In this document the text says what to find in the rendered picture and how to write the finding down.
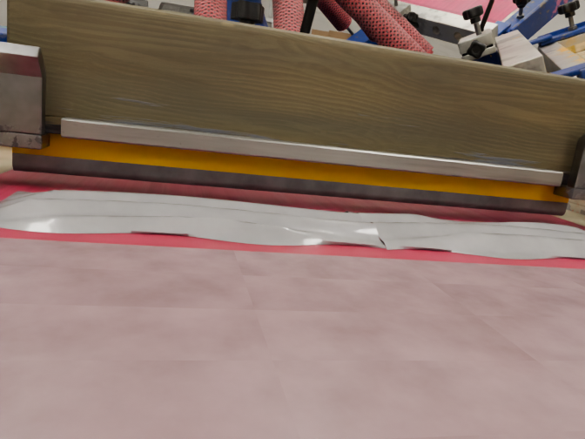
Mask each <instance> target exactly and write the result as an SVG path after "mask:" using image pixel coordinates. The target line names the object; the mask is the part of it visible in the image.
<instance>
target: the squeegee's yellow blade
mask: <svg viewBox="0 0 585 439"><path fill-rule="evenodd" d="M12 152H15V153H25V154H35V155H44V156H54V157H64V158H74V159H92V160H102V161H111V162H121V163H131V164H140V165H159V166H169V167H178V168H188V169H198V170H207V171H217V172H235V173H246V174H256V175H265V176H275V177H285V178H295V179H313V180H323V181H332V182H342V183H352V184H362V185H371V186H390V187H399V188H409V189H419V190H428V191H438V192H457V193H466V194H476V195H486V196H495V197H505V198H515V199H534V200H544V201H554V202H563V203H568V198H564V197H562V196H558V195H554V194H553V192H554V189H555V187H554V186H541V185H532V184H523V183H515V182H506V181H497V180H488V179H471V178H462V177H454V176H445V175H436V174H427V173H417V172H401V171H392V170H383V169H374V168H365V167H357V166H348V165H331V164H322V163H313V162H305V161H296V160H287V159H269V158H261V157H252V156H243V155H234V154H225V153H216V152H200V151H191V150H182V149H173V148H164V147H156V146H147V145H129V144H120V143H112V142H103V141H94V140H85V139H76V138H62V137H61V134H53V133H50V146H48V147H45V148H44V149H41V150H38V149H28V148H18V147H12Z"/></svg>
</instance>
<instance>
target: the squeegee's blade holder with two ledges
mask: <svg viewBox="0 0 585 439"><path fill-rule="evenodd" d="M61 137H62V138H76V139H85V140H94V141H103V142H112V143H120V144H129V145H147V146H156V147H164V148H173V149H182V150H191V151H200V152H216V153H225V154H234V155H243V156H252V157H261V158H269V159H287V160H296V161H305V162H313V163H322V164H331V165H348V166H357V167H365V168H374V169H383V170H392V171H401V172H417V173H427V174H436V175H445V176H454V177H462V178H471V179H488V180H497V181H506V182H515V183H523V184H532V185H541V186H560V185H561V181H562V177H563V172H557V171H553V170H548V169H540V168H532V167H524V166H515V165H500V164H492V163H484V162H475V161H467V160H459V159H444V158H436V157H428V156H420V155H412V154H404V153H395V152H380V151H372V150H364V149H355V148H347V147H339V146H331V145H315V144H307V143H300V142H292V141H284V140H275V139H267V138H252V137H244V136H235V135H227V134H219V133H211V132H195V131H187V130H179V129H172V128H164V127H155V126H147V125H132V124H124V123H115V122H107V121H99V120H91V119H82V118H61Z"/></svg>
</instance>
